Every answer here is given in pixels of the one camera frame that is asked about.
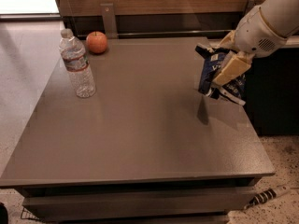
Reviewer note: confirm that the striped object on floor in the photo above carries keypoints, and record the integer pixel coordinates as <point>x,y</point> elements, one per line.
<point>268,195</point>

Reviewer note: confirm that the red apple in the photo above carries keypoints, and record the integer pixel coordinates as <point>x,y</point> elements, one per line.
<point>96,42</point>

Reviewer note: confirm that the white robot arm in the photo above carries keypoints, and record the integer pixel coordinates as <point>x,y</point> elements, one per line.
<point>282,16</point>

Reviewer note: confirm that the horizontal metal rail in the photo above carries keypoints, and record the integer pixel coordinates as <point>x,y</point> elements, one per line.
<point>214,34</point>

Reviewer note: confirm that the blue potato chip bag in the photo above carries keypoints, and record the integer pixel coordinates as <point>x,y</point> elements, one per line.
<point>223,74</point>

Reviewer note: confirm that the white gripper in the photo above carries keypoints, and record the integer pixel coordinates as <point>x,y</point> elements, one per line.
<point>256,34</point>

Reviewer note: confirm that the clear plastic water bottle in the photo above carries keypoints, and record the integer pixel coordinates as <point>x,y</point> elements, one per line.
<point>77,65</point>

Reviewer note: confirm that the right metal wall bracket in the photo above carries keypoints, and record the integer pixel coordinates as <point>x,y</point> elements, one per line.
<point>250,5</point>

